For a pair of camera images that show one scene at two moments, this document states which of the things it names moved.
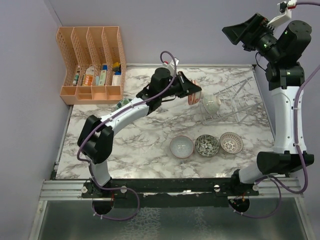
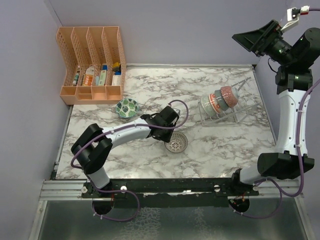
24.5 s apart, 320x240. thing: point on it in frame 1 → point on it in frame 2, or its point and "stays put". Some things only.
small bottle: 74,82 stays put
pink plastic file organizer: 94,64 stays put
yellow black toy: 116,66 stays put
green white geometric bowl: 211,103 stays put
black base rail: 177,192 stays put
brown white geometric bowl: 231,142 → 177,143
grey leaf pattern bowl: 207,145 → 230,95
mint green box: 103,76 stays put
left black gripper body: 177,88 → 165,135
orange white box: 88,80 stays put
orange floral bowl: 195,97 → 214,103
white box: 116,80 stays put
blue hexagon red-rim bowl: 181,146 → 221,103
